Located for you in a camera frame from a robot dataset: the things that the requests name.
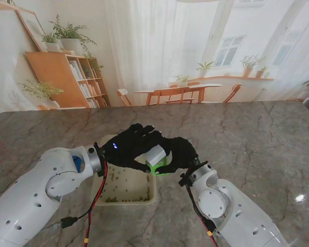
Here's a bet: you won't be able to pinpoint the blue plastic scraper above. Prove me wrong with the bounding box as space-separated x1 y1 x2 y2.
72 155 84 173

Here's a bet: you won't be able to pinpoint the red black right arm cable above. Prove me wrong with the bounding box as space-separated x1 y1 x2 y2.
184 177 219 247

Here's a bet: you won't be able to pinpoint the scattered green beans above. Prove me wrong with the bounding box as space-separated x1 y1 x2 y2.
104 167 151 203

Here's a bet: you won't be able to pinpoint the clear bottle with green base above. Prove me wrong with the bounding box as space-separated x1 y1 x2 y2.
146 156 172 178

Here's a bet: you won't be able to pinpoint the red black arm cable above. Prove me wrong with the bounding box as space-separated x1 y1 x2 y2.
59 159 109 247
184 177 219 247

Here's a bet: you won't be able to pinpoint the white square bottle cap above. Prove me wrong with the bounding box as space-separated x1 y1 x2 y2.
145 144 167 167

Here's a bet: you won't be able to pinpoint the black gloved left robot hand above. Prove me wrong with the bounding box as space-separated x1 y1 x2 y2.
102 123 168 173

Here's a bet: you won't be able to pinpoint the red black left arm cable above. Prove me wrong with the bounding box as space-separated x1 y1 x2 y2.
59 159 109 247

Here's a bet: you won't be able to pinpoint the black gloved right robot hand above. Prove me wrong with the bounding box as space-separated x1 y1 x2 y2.
154 136 199 178

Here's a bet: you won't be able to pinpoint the cream plastic baking tray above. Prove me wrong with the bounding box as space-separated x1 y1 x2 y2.
91 134 158 206

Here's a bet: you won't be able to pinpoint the printed room backdrop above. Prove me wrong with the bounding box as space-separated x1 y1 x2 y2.
0 0 309 111

